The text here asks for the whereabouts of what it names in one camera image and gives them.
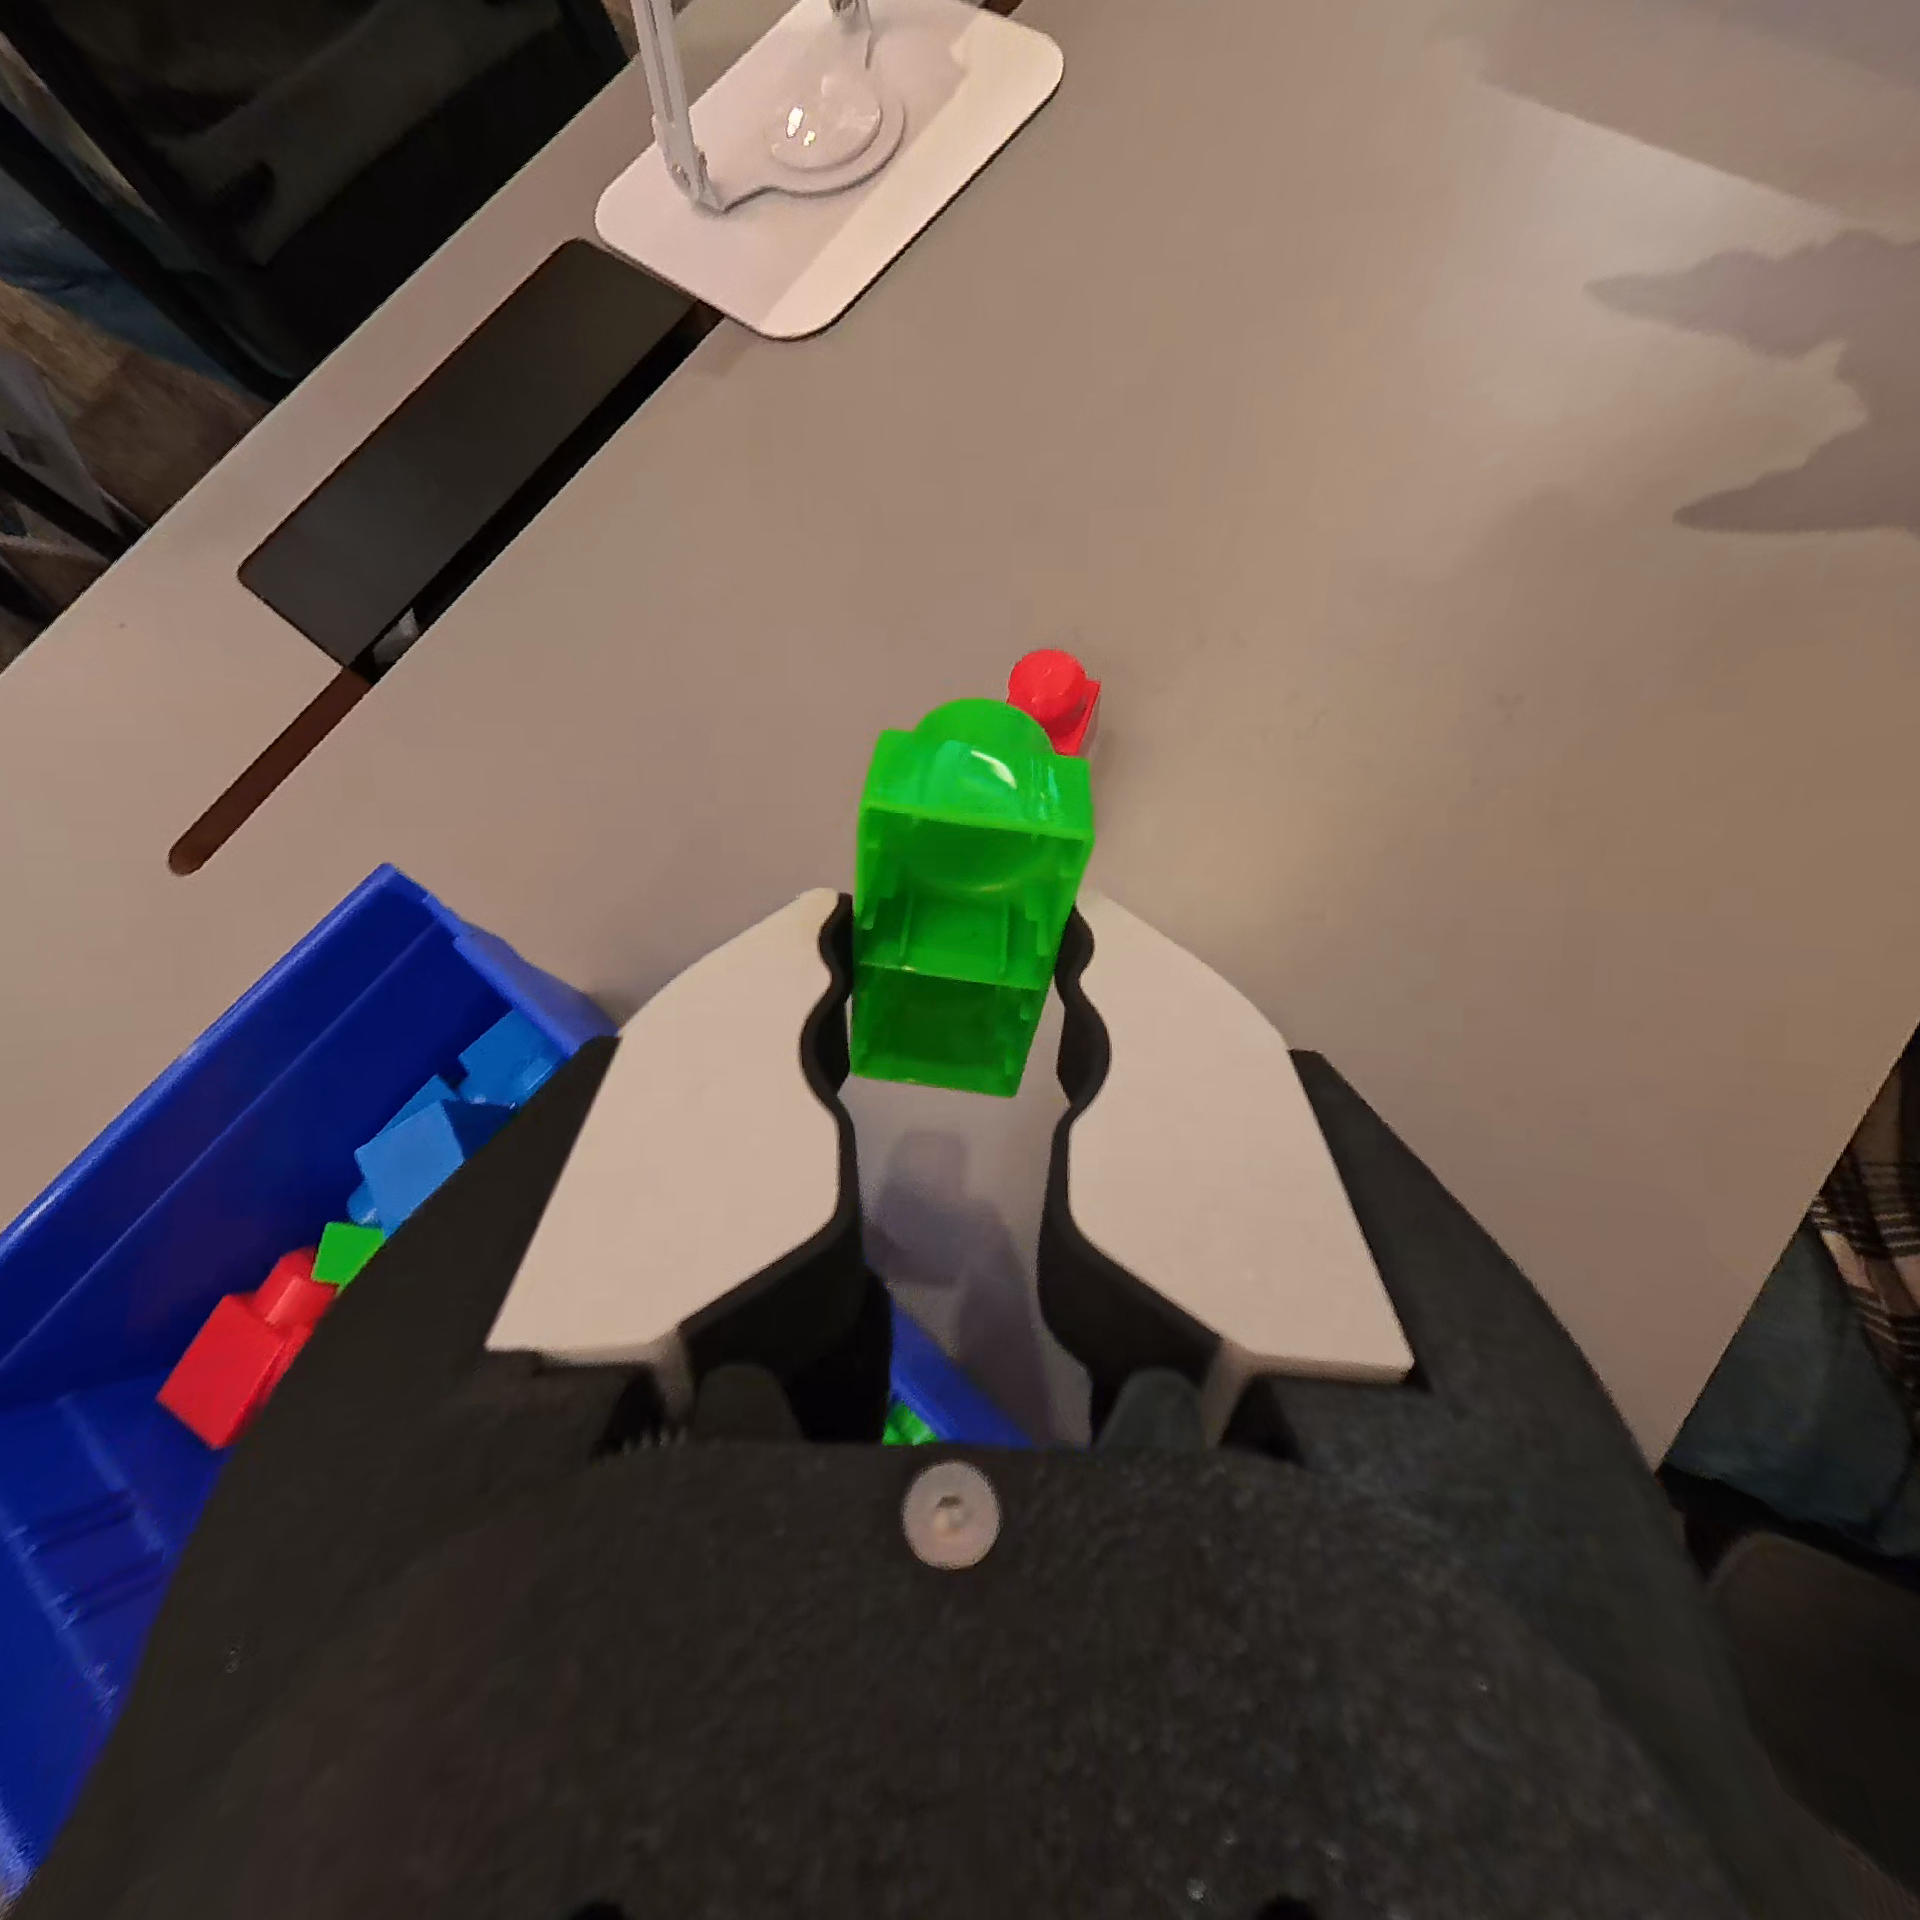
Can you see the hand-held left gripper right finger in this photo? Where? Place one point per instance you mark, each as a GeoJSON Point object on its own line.
{"type": "Point", "coordinates": [1201, 1168]}

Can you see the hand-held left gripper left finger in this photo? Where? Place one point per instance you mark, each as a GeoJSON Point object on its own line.
{"type": "Point", "coordinates": [706, 1142]}

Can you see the green mega block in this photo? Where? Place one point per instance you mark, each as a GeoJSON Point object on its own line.
{"type": "Point", "coordinates": [905, 1431]}
{"type": "Point", "coordinates": [960, 904]}
{"type": "Point", "coordinates": [347, 1251]}

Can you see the blue plastic bin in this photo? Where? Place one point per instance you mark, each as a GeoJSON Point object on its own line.
{"type": "Point", "coordinates": [223, 1083]}

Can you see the red mega block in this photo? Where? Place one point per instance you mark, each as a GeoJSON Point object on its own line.
{"type": "Point", "coordinates": [1052, 683]}
{"type": "Point", "coordinates": [238, 1349]}

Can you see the blue mega block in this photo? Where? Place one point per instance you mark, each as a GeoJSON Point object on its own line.
{"type": "Point", "coordinates": [513, 1058]}
{"type": "Point", "coordinates": [414, 1151]}

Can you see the dark trousers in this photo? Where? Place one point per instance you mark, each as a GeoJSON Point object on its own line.
{"type": "Point", "coordinates": [1798, 1406]}

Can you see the plaid clothing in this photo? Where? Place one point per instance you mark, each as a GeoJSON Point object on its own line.
{"type": "Point", "coordinates": [1879, 1214]}

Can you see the clear plastic stand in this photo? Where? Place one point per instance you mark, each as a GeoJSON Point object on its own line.
{"type": "Point", "coordinates": [825, 145]}

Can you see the white flat base plate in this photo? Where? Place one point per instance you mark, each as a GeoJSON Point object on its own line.
{"type": "Point", "coordinates": [912, 195]}

